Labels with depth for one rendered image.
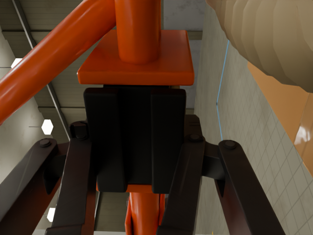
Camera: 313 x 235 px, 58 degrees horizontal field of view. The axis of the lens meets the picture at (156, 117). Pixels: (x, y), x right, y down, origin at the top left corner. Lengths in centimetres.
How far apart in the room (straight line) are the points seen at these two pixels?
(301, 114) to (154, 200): 14
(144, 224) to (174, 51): 13
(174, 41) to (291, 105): 14
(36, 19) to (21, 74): 1051
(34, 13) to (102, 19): 1045
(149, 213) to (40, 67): 13
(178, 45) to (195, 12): 949
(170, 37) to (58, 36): 7
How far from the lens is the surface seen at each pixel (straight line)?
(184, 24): 983
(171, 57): 16
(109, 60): 16
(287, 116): 29
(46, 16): 1050
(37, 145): 16
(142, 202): 21
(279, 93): 31
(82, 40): 17
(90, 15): 17
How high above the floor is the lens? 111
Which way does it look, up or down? 2 degrees up
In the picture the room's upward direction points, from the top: 89 degrees counter-clockwise
